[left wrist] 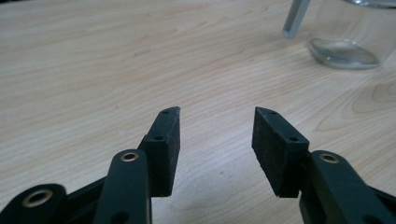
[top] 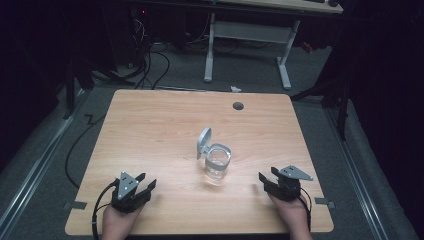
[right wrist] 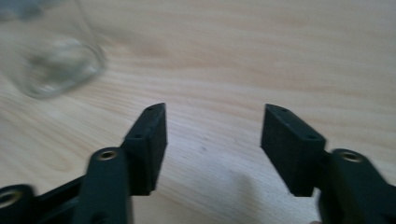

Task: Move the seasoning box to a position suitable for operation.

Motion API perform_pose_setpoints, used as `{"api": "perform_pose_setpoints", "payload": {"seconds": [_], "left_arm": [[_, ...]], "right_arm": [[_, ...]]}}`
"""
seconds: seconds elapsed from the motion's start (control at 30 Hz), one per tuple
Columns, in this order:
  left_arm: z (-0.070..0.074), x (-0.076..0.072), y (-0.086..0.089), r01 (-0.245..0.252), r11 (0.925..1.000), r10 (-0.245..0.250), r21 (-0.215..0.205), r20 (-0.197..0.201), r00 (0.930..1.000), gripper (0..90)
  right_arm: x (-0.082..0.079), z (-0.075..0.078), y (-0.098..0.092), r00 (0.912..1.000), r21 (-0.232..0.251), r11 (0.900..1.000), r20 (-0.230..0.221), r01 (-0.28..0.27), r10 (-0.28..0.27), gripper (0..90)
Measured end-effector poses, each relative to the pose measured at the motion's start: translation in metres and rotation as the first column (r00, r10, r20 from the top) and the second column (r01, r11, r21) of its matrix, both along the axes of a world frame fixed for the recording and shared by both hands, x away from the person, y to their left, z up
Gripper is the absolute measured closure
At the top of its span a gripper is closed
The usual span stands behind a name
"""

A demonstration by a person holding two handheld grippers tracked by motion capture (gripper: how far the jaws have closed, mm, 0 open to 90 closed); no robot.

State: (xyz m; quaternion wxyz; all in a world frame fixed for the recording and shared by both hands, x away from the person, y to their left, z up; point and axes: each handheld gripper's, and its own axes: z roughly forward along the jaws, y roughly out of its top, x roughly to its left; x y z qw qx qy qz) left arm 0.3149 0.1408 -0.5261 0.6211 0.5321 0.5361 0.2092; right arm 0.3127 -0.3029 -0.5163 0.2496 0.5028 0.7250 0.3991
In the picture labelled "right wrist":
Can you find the clear glass cup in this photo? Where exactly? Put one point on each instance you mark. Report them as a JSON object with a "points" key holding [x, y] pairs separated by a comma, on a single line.
{"points": [[53, 53]]}

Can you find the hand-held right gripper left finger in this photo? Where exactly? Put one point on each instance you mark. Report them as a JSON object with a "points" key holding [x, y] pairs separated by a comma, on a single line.
{"points": [[146, 149]]}

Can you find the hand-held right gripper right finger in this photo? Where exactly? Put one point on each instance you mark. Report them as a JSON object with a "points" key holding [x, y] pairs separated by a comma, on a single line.
{"points": [[295, 149]]}

